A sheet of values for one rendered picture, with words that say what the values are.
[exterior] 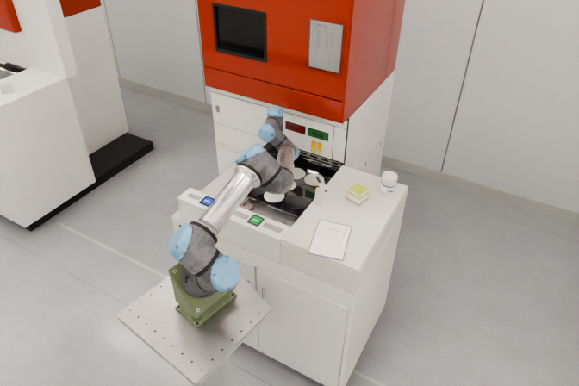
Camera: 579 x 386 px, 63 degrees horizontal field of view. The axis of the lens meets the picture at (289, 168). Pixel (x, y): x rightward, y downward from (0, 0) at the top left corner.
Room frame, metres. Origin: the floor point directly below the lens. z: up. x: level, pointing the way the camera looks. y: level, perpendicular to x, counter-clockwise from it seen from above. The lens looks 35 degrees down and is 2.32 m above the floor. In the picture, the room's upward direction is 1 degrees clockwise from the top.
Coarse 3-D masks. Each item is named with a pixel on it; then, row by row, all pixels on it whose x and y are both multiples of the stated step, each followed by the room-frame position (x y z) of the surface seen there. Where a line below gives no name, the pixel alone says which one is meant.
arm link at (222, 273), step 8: (216, 248) 1.16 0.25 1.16; (216, 256) 1.11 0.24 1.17; (224, 256) 1.12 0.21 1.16; (208, 264) 1.08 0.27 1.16; (216, 264) 1.08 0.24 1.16; (224, 264) 1.09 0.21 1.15; (232, 264) 1.11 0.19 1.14; (200, 272) 1.07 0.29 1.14; (208, 272) 1.07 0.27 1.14; (216, 272) 1.06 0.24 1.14; (224, 272) 1.07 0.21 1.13; (232, 272) 1.09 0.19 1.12; (200, 280) 1.08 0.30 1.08; (208, 280) 1.06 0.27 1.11; (216, 280) 1.04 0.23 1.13; (224, 280) 1.06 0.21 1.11; (232, 280) 1.07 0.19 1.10; (208, 288) 1.07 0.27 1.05; (216, 288) 1.04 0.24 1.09; (224, 288) 1.04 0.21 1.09; (232, 288) 1.06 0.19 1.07
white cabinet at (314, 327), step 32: (256, 256) 1.47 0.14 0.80; (384, 256) 1.58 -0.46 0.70; (256, 288) 1.48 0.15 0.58; (288, 288) 1.39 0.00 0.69; (320, 288) 1.32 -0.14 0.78; (384, 288) 1.70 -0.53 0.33; (288, 320) 1.39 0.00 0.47; (320, 320) 1.31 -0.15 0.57; (352, 320) 1.26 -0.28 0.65; (288, 352) 1.39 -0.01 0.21; (320, 352) 1.30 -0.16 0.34; (352, 352) 1.32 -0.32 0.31
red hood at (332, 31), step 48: (240, 0) 2.18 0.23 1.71; (288, 0) 2.06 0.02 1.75; (336, 0) 1.95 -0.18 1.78; (384, 0) 2.26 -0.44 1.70; (240, 48) 2.19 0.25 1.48; (288, 48) 2.06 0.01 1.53; (336, 48) 1.94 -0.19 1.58; (384, 48) 2.35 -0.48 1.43; (288, 96) 2.06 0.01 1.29; (336, 96) 1.93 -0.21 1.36
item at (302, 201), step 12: (300, 168) 2.01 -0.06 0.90; (300, 180) 1.90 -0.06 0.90; (324, 180) 1.91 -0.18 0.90; (252, 192) 1.80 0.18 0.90; (264, 192) 1.80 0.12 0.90; (288, 192) 1.80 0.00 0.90; (300, 192) 1.81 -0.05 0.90; (312, 192) 1.81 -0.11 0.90; (276, 204) 1.71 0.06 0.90; (288, 204) 1.71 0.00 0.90; (300, 204) 1.71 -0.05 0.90
